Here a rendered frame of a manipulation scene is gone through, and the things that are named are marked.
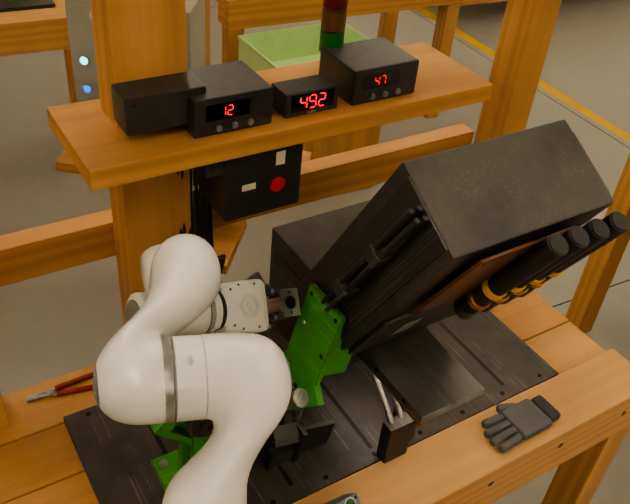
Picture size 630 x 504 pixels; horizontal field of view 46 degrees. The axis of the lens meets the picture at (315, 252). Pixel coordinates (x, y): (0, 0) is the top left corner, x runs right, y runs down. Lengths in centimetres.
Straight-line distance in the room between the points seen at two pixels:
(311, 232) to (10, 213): 252
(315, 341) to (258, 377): 61
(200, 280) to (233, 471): 23
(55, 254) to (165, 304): 75
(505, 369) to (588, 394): 20
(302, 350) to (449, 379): 30
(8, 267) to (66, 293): 182
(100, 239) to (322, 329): 52
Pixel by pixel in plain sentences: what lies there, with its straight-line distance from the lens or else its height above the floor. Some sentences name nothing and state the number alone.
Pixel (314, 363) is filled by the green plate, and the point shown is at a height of 115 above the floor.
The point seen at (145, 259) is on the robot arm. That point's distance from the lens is 125.
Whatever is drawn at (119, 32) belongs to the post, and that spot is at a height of 172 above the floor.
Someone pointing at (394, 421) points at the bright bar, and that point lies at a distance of 159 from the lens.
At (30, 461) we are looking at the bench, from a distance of 171.
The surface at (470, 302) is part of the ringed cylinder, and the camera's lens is 138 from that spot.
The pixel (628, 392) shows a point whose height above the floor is 90.
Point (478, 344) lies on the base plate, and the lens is 196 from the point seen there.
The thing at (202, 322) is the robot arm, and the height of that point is 130.
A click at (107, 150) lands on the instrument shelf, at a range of 134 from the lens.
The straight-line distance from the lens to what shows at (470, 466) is 170.
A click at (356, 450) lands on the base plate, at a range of 167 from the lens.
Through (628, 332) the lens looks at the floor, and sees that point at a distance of 365.
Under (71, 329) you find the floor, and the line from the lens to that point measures 325.
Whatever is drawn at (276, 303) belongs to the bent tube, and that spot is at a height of 123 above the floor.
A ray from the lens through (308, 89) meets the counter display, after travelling 145.
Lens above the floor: 221
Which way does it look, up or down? 38 degrees down
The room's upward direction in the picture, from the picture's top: 6 degrees clockwise
